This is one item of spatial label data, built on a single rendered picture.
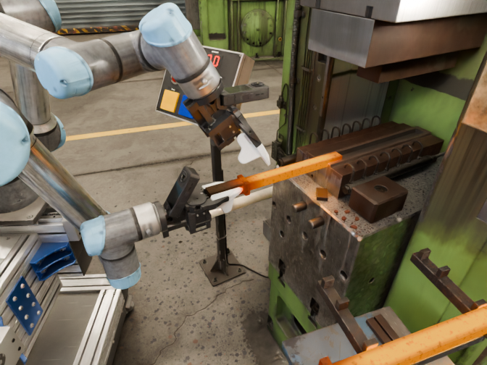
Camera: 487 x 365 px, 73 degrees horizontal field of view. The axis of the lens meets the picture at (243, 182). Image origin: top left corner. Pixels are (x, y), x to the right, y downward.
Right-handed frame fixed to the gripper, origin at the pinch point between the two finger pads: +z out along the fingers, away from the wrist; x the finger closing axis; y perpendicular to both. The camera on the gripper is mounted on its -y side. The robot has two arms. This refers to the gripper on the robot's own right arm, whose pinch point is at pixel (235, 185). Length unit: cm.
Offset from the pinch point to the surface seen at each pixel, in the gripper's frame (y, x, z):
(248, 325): 100, -20, 17
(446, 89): -12, -1, 75
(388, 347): -0.5, 46.3, 0.4
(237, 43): 68, -442, 231
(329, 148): 1.1, -5.7, 34.6
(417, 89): -10, -10, 76
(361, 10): -37.5, 3.8, 27.2
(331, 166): 1.0, 2.8, 28.1
